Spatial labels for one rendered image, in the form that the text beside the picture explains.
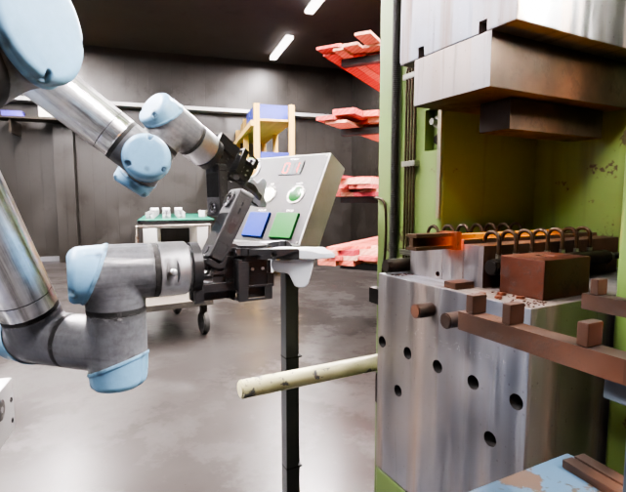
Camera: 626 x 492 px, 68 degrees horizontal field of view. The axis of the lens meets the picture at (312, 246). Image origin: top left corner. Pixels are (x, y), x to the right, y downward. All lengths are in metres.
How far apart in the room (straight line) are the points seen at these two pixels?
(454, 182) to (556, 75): 0.32
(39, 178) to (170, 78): 2.89
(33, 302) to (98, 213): 8.52
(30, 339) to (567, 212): 1.20
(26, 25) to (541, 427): 0.82
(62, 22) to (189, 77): 8.91
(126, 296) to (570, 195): 1.09
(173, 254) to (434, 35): 0.67
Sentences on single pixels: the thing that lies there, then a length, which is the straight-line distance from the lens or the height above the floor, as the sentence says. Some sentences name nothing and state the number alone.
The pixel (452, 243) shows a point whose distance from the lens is 0.92.
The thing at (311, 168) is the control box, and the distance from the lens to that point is 1.27.
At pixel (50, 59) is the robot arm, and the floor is 1.20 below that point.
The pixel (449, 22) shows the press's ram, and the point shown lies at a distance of 1.00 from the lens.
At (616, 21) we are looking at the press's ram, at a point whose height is 1.41.
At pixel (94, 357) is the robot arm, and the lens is 0.67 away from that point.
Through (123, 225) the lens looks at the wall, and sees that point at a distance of 9.18.
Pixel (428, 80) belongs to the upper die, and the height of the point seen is 1.31.
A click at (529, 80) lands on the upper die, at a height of 1.29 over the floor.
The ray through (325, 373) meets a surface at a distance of 1.24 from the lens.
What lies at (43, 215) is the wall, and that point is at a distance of 9.36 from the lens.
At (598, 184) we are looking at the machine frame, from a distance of 1.32.
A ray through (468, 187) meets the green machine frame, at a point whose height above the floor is 1.10.
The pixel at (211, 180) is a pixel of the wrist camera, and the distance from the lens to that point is 1.04.
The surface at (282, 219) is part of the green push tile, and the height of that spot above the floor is 1.02.
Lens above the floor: 1.07
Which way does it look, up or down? 6 degrees down
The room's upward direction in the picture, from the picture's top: straight up
